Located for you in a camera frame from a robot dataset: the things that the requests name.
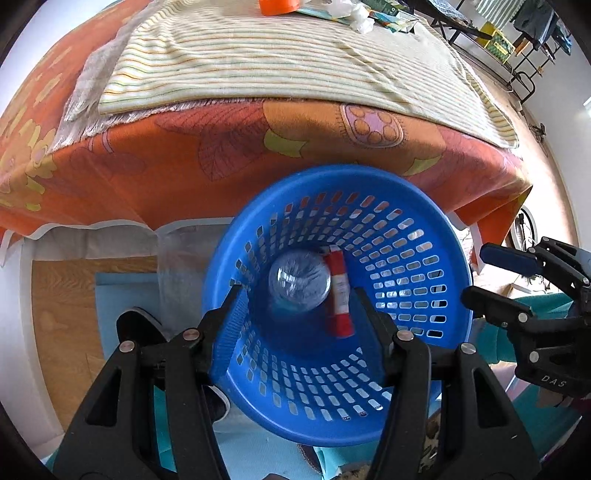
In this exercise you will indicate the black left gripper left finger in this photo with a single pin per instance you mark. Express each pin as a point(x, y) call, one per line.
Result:
point(147, 414)

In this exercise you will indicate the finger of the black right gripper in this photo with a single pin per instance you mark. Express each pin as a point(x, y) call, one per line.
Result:
point(512, 259)
point(496, 309)

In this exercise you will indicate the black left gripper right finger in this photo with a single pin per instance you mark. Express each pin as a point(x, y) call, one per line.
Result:
point(481, 435)

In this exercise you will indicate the green white milk carton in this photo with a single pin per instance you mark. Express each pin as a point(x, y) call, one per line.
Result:
point(388, 8)

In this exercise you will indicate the white tissue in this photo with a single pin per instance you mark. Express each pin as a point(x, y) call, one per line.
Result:
point(352, 13)

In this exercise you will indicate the blue plastic perforated basket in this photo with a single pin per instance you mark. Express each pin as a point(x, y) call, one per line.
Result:
point(295, 362)

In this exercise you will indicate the red snack tube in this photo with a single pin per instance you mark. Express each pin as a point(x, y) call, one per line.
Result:
point(340, 324)

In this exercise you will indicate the clear plastic bag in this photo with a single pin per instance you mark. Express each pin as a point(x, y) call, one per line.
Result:
point(184, 251)

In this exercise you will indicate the clear plastic bottle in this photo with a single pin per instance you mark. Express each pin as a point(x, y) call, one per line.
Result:
point(299, 281)

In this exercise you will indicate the orange floral bed sheet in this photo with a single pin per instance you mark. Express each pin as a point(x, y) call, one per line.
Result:
point(64, 163)

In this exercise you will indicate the black folding chair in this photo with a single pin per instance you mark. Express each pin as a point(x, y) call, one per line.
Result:
point(448, 19)

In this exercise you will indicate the striped cream blanket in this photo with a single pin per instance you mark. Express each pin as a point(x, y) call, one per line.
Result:
point(208, 50)

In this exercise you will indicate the orange cup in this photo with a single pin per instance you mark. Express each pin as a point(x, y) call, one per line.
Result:
point(279, 7)

